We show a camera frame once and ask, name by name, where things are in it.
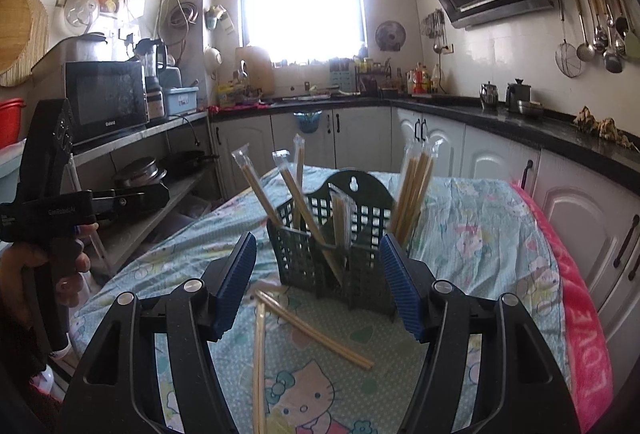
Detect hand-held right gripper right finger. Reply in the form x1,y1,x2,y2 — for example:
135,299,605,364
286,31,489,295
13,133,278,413
379,234,568,434

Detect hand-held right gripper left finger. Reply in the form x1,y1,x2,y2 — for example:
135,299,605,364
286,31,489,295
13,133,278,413
62,231,258,434

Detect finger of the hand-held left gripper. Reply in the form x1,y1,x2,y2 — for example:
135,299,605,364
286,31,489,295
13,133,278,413
92,183,172,222

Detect dark green plastic utensil basket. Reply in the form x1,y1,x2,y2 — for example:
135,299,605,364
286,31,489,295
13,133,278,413
266,169,402,319

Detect wooden chopsticks pair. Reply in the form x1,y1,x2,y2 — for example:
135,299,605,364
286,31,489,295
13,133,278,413
231,144,347,289
391,140,420,236
397,149,431,241
244,282,287,298
402,138,447,245
254,289,375,371
271,149,323,240
331,193,353,248
251,301,267,434
291,133,307,231

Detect row of hanging kitchen utensils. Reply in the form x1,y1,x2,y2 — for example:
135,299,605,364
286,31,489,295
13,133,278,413
564,0,632,75

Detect person's left hand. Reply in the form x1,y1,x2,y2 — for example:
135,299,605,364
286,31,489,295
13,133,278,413
0,222,101,330

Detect white storage shelf rack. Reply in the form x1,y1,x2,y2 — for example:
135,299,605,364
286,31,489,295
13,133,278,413
69,111,222,267

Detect steel pot with lid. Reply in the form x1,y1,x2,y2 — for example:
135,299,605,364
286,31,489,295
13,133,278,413
112,156,169,189

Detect black frying pan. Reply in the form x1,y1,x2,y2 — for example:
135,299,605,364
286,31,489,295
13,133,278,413
161,149,219,178

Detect red plastic bucket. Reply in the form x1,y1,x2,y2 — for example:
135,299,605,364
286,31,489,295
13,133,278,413
0,98,27,149

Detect black microwave oven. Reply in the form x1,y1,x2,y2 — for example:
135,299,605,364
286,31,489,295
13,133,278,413
64,60,150,141

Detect cartoon printed teal cloth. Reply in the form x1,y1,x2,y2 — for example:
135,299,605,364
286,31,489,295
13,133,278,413
70,164,572,434

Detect light blue plastic box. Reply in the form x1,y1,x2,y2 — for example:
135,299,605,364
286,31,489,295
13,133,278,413
163,86,200,118

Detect black blender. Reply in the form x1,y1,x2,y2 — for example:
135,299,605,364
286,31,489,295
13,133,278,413
134,38,169,123

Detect large aluminium pot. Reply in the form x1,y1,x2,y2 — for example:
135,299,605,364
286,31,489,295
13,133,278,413
59,32,109,64

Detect round bamboo tray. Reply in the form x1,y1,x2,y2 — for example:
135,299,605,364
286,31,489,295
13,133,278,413
0,0,50,88

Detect wooden cutting board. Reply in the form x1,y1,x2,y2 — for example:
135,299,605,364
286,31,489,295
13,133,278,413
234,45,275,98

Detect blue hanging plastic basket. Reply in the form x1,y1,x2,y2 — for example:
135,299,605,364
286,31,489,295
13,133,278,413
292,110,324,134

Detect pink fleece blanket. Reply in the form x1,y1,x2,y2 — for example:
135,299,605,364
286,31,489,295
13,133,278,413
509,181,615,421

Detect group of condiment bottles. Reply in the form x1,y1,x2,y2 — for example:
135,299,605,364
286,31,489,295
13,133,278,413
406,63,444,96

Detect steel kettle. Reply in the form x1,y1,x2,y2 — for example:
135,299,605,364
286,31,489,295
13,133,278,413
479,81,501,111

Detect countertop spice rack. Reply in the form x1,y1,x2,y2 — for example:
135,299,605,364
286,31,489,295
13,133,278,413
329,58,392,96

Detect black kitchen countertop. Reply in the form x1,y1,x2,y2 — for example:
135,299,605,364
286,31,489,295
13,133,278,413
209,93,640,165

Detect dark metal pot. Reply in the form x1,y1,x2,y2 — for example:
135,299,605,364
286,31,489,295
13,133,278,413
505,78,532,114

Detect dried ginger roots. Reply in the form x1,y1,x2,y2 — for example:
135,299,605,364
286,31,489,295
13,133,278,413
572,106,634,148

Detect hanging spoons bunch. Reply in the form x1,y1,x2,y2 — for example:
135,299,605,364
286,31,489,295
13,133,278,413
419,8,449,56

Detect round wall fan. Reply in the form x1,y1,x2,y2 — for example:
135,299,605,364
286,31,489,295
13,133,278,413
375,20,407,52

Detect wire mesh skimmer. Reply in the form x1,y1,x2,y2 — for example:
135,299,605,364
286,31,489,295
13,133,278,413
554,0,584,78

